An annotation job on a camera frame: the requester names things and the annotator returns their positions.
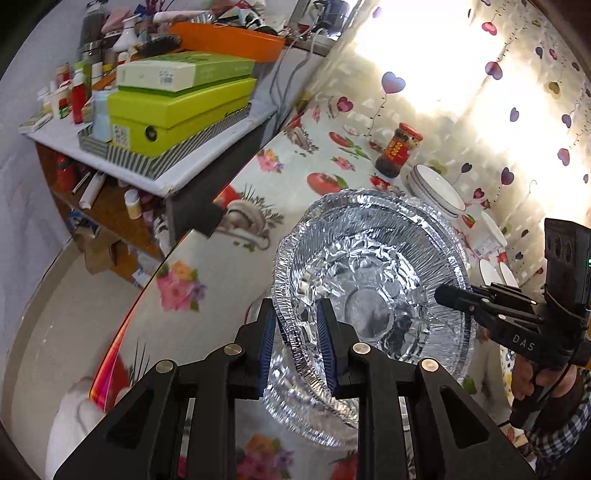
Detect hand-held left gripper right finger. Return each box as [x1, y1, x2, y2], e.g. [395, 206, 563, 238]
[316, 298, 537, 480]

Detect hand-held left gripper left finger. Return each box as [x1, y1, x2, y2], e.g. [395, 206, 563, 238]
[53, 298, 278, 480]

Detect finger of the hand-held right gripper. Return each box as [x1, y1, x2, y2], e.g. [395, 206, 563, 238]
[434, 282, 546, 324]

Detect round aluminium foil pan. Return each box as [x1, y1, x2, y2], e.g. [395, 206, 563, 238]
[273, 191, 476, 418]
[245, 300, 362, 449]

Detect person's right forearm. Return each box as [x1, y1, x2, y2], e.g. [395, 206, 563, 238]
[524, 367, 591, 472]

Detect stack of white plates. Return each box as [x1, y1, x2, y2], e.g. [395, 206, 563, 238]
[409, 167, 463, 217]
[413, 164, 467, 214]

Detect person's right hand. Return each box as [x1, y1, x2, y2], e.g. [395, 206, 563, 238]
[510, 342, 540, 404]

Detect white plastic tub with lid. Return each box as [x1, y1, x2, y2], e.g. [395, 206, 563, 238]
[468, 211, 509, 260]

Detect fruit and flower print tablecloth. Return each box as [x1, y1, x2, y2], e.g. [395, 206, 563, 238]
[90, 90, 529, 480]

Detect white plate with dark rim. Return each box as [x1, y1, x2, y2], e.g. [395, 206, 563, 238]
[405, 171, 459, 219]

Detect red label sauce jar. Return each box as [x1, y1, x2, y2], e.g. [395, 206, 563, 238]
[375, 122, 424, 179]

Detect brown cardboard box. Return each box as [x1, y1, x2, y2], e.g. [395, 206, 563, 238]
[82, 228, 140, 276]

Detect white cloth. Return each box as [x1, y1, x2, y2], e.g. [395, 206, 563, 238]
[45, 375, 134, 480]

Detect striped box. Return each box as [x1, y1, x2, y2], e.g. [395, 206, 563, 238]
[77, 103, 253, 181]

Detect heart print curtain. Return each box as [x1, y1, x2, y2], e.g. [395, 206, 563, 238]
[295, 0, 591, 296]

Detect lime green box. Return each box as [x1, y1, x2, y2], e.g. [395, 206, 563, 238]
[107, 77, 257, 158]

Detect light blue carton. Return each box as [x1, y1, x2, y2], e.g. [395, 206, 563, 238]
[92, 89, 114, 143]

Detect wooden shelf cabinet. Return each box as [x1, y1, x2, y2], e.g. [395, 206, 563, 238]
[18, 41, 333, 288]

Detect pale green flat box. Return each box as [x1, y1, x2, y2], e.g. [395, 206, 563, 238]
[117, 51, 256, 92]

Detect orange box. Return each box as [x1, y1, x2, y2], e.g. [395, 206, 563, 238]
[168, 21, 287, 64]

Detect red bottle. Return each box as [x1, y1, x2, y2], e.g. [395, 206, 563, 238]
[71, 69, 89, 125]

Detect dark hairbrush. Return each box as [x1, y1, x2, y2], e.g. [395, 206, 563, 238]
[131, 36, 184, 59]

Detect cluster of small bottles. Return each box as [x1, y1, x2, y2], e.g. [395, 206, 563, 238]
[37, 44, 131, 121]

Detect white spray bottle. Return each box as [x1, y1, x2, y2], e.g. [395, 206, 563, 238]
[113, 14, 142, 54]

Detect white cable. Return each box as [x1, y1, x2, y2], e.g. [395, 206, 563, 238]
[267, 27, 334, 126]

